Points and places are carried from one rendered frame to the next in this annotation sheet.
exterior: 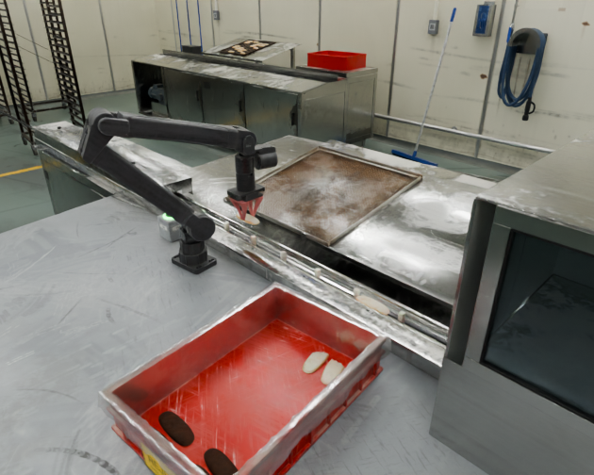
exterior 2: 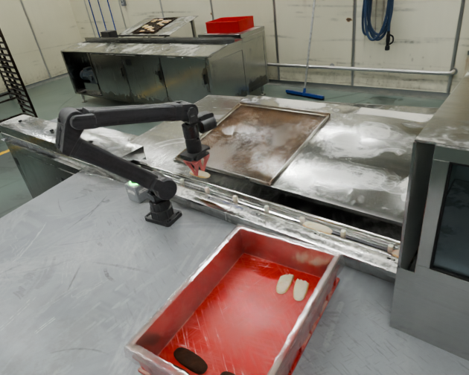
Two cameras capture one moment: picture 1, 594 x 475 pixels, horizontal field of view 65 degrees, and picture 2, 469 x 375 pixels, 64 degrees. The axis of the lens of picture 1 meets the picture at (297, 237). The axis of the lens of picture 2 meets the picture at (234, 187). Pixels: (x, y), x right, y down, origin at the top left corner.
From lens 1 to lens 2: 0.12 m
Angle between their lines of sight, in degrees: 4
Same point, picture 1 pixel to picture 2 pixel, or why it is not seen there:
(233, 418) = (233, 343)
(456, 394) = (411, 294)
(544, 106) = (400, 36)
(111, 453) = not seen: outside the picture
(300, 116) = (210, 76)
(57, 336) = (71, 300)
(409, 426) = (373, 322)
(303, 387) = (281, 306)
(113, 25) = (39, 24)
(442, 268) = (365, 187)
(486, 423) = (439, 312)
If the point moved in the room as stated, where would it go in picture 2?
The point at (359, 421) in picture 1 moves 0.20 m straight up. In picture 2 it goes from (333, 326) to (333, 265)
